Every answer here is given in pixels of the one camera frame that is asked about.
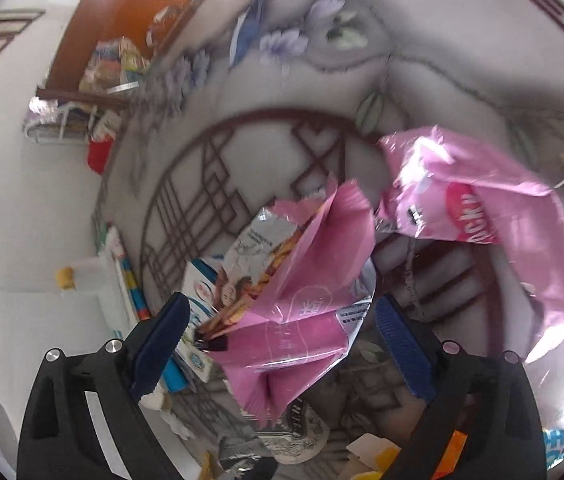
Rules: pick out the white and blue milk carton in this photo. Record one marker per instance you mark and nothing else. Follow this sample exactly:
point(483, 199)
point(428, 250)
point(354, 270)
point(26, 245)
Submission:
point(202, 285)

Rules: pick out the floral printed tablecloth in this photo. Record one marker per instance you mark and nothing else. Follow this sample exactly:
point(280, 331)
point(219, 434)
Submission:
point(436, 35)

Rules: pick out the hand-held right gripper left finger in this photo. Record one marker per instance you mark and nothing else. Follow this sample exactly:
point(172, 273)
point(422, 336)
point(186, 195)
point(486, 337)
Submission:
point(162, 350)

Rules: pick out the wooden chair with slatted back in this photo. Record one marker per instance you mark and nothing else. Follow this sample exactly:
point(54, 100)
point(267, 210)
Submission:
point(112, 25)

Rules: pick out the yellow and orange box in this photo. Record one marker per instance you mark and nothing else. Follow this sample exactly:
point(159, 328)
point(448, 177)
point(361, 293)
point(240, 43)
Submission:
point(376, 460)

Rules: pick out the red bag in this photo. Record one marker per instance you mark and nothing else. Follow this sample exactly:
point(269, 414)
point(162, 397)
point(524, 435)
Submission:
point(99, 156)

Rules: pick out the silver foil wrapper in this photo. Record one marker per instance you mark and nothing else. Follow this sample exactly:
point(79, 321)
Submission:
point(292, 432)

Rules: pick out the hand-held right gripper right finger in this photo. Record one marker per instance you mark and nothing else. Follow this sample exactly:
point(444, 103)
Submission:
point(401, 350)

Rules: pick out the yellow round object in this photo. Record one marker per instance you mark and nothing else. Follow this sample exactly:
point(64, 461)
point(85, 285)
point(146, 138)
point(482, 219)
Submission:
point(65, 278)

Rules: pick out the snack pack on chair seat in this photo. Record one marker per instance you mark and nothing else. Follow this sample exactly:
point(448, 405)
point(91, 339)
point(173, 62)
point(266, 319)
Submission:
point(117, 65)

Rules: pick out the stack of books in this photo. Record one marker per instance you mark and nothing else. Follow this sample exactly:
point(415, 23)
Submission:
point(124, 270)

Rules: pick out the white book rack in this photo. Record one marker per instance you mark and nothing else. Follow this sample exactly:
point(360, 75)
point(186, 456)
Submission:
point(62, 125)

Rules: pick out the orange snack wrapper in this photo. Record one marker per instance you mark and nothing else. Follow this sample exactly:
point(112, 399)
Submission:
point(449, 452)

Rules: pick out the blue snack wrapper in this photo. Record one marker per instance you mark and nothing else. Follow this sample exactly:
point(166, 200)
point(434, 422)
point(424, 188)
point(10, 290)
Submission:
point(556, 447)

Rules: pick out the pink noodle snack bag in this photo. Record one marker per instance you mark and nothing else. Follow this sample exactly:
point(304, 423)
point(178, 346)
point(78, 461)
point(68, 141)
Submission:
point(302, 320)

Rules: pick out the large pink biscuit bag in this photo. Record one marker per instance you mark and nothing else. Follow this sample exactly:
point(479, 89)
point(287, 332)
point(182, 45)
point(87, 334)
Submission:
point(486, 210)

